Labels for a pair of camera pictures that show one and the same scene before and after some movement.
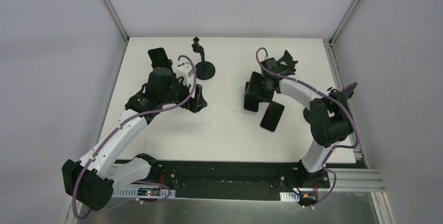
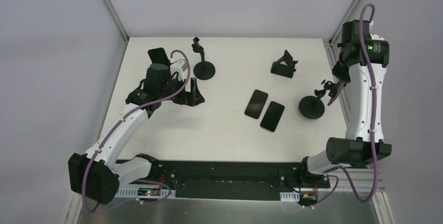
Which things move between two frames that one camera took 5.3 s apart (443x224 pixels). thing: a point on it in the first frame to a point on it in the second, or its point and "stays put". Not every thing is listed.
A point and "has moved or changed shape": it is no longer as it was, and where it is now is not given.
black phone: x=158 y=57 stays put
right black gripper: x=254 y=95 to x=341 y=73
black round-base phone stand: x=205 y=70 stays put
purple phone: x=349 y=89 has moved or changed shape
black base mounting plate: x=245 y=180 stays put
